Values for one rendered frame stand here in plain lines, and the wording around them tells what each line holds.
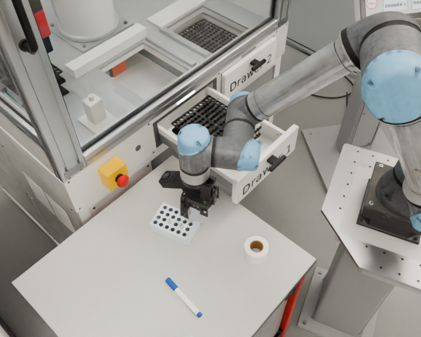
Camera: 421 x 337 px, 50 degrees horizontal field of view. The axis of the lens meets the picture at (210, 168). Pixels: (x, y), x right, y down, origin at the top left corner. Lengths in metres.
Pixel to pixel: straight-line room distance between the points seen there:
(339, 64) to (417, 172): 0.28
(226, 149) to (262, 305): 0.45
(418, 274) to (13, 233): 1.82
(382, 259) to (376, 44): 0.69
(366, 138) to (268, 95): 1.47
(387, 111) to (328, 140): 1.76
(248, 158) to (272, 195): 1.35
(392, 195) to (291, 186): 1.14
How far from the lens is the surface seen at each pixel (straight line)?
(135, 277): 1.29
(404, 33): 0.89
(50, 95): 1.10
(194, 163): 1.05
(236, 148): 1.02
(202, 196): 1.17
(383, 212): 1.35
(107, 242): 1.36
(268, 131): 1.45
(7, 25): 0.98
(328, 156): 2.54
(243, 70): 1.63
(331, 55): 0.99
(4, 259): 2.38
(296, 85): 1.02
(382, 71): 0.82
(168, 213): 1.34
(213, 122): 1.43
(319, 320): 2.05
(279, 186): 2.40
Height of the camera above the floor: 1.91
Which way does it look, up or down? 51 degrees down
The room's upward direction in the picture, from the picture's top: 1 degrees counter-clockwise
